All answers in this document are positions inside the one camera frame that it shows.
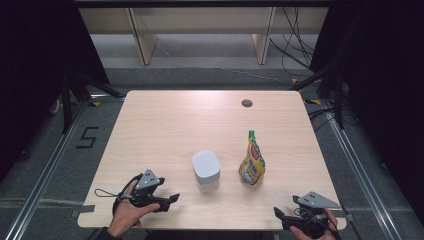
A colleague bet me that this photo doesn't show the grey table corner bracket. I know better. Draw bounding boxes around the grey table corner bracket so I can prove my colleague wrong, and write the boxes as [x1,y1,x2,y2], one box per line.
[71,204,96,218]
[338,209,354,223]

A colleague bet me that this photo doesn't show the white floor cable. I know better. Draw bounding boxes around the white floor cable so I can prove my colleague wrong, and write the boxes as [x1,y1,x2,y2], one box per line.
[156,43,291,84]

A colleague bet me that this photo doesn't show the aluminium floor rail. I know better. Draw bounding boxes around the aluminium floor rail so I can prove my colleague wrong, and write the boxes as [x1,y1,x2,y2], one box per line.
[4,99,91,240]
[321,99,401,240]

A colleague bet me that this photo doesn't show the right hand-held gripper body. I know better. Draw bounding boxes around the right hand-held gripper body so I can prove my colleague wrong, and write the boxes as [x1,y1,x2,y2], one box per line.
[282,191,341,239]

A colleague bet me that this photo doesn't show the grey floor cable cover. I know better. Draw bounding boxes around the grey floor cable cover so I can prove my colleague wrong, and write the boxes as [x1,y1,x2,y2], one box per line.
[0,198,83,207]

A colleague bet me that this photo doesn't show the right gripper black wrist strap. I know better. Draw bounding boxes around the right gripper black wrist strap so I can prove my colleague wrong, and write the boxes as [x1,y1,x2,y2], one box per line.
[294,208,343,240]

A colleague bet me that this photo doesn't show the beige desk with panel legs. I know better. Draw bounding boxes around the beige desk with panel legs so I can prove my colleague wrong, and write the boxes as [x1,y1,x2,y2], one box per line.
[79,6,329,66]

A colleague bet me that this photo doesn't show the black overhead frame bar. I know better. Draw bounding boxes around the black overhead frame bar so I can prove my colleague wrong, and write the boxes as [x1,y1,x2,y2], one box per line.
[73,0,334,8]

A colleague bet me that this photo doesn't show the yellow pouch with green cap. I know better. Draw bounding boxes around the yellow pouch with green cap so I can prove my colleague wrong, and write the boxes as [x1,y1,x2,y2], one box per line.
[238,130,267,186]

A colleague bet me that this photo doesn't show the person's right hand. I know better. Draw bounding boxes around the person's right hand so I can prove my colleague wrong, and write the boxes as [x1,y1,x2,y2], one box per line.
[289,209,339,240]

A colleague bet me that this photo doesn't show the black floor cables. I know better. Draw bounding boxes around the black floor cables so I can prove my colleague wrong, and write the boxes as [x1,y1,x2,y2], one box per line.
[308,106,338,133]

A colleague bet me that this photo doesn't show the person's left hand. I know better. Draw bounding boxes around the person's left hand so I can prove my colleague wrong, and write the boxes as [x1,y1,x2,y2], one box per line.
[107,181,161,238]

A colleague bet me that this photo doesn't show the black metal stand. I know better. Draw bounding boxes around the black metal stand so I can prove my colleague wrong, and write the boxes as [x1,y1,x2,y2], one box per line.
[289,63,346,129]
[61,71,124,134]

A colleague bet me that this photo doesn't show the black hanging cable bundle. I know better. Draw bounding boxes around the black hanging cable bundle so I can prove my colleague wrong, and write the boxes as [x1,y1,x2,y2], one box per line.
[269,7,316,78]

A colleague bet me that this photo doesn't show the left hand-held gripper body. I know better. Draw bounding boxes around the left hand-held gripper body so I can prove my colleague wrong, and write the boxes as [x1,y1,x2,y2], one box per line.
[117,168,160,208]

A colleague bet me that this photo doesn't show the dark curtain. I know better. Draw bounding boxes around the dark curtain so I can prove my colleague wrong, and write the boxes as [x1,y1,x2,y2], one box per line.
[0,0,111,181]
[309,0,424,214]

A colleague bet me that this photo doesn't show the clear jar with white lid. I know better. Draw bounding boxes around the clear jar with white lid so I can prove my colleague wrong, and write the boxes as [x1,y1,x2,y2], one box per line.
[192,149,222,194]

